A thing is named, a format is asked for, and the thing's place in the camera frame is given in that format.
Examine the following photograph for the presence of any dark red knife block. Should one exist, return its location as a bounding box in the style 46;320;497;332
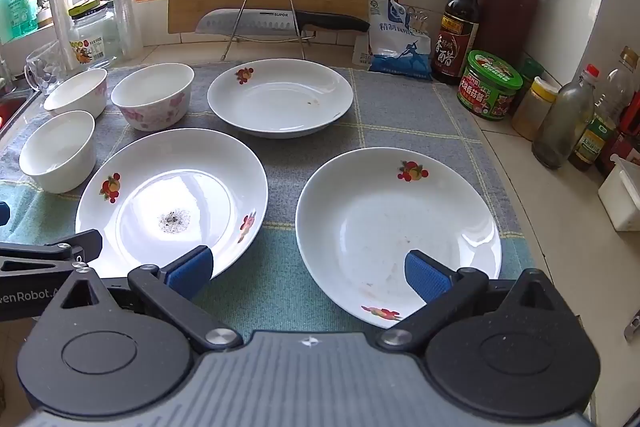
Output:
475;0;543;68

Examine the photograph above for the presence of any blue white salt bag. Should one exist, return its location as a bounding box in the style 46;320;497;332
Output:
352;0;433;82

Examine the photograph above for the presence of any dark vinegar bottle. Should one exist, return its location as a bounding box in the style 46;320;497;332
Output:
431;0;485;86

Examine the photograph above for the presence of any dark red sauce bottle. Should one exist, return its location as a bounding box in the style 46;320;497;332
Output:
600;92;640;178

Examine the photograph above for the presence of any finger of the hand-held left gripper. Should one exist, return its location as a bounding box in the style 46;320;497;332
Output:
0;229;103;278

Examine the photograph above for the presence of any yellow lidded jar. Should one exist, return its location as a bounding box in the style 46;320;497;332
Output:
511;77;561;142

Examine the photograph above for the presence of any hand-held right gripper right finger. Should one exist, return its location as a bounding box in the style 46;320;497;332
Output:
376;251;556;352

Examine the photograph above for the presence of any metal binder clip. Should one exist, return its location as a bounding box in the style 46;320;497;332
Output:
406;6;432;34

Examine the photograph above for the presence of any white plastic container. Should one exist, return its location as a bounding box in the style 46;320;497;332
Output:
597;153;640;232

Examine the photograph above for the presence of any white plate faint stain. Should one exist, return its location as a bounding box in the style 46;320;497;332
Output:
295;148;502;327

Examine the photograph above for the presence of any plain white bowl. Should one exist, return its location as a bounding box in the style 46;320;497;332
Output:
43;68;109;118
19;110;96;194

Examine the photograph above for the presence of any dirty glass bottle red cap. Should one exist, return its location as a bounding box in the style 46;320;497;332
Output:
531;64;600;170

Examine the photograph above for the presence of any steel sink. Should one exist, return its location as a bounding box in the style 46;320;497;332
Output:
0;88;37;132

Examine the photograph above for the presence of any clear patterned glass cup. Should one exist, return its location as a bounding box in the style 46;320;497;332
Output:
24;39;67;95

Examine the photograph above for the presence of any black handled kitchen knife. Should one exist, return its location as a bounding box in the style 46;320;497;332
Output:
195;8;371;35

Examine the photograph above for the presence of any green sauce tub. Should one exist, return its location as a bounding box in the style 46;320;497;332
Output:
456;50;523;122

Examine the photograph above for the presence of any green label oil bottle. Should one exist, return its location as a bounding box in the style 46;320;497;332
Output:
568;47;640;172

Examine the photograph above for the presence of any glass jar yellow black lid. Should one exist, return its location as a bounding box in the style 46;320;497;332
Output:
67;0;121;68

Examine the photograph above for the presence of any grey checked dish mat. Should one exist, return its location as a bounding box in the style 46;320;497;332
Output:
0;66;536;333

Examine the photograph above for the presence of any pink floral bowl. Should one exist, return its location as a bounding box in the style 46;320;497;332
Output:
111;63;195;131

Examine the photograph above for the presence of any green capped jar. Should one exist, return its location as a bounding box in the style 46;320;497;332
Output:
515;58;545;108

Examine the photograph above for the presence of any short plastic wrap roll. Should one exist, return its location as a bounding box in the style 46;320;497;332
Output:
45;0;86;70

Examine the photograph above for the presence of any white plate small brown stain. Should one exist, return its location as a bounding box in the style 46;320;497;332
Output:
207;59;355;138

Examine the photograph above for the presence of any metal wire rack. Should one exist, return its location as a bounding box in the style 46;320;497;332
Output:
219;0;317;62

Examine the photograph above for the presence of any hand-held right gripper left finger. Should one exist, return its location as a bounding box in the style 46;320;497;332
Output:
60;246;244;353

